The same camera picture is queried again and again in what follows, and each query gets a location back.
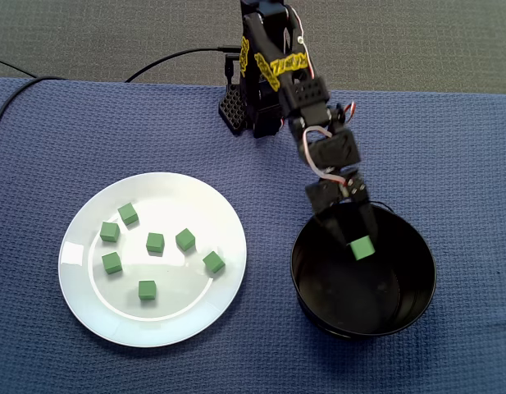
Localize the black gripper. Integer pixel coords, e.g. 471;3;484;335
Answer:
304;167;376;250

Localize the green cube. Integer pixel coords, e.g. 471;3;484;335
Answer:
175;227;197;252
138;280;157;301
101;251;124;275
202;250;226;274
145;231;166;254
116;202;139;227
349;236;376;262
99;221;121;244

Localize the white round plate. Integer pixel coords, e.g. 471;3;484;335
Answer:
57;171;248;349

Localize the black metal bucket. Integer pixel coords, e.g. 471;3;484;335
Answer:
289;199;438;340

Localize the blue woven table cloth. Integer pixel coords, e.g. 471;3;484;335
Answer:
0;76;506;394

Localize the white servo wire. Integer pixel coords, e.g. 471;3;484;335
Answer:
301;126;349;188

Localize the black robot data cable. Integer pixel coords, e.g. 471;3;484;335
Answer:
224;53;240;85

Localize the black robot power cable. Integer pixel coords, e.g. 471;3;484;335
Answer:
124;45;242;84

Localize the thick black cable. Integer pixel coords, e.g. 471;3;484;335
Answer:
0;76;67;143

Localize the thin black cable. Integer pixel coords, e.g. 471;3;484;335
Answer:
0;56;38;79

